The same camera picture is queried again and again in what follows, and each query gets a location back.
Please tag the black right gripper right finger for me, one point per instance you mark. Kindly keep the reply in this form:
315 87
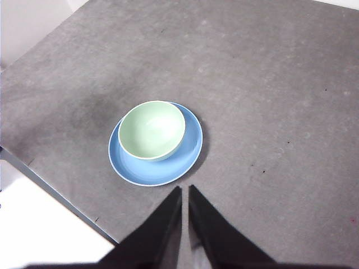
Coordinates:
218 241

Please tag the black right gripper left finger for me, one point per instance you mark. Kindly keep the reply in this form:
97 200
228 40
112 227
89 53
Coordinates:
157 238

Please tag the blue round plate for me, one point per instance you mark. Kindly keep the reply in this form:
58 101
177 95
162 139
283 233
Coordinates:
157 173

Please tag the green ribbed bowl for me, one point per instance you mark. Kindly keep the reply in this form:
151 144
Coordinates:
151 131

